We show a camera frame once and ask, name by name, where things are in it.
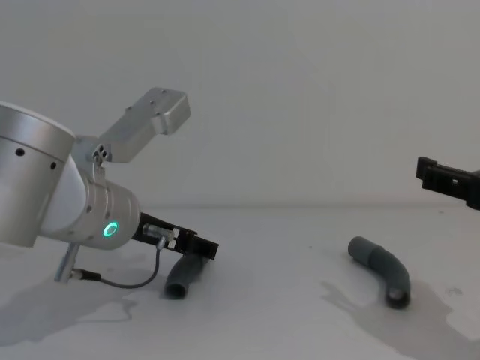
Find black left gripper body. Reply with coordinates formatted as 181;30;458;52
130;211;220;262

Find short grey curved pipe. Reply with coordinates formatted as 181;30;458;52
163;251;211;301

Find long grey curved pipe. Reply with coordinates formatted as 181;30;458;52
347;235;412;310

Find white table cloth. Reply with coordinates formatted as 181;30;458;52
0;204;480;360

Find thin dark wrist cable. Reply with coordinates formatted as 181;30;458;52
70;223;178;290

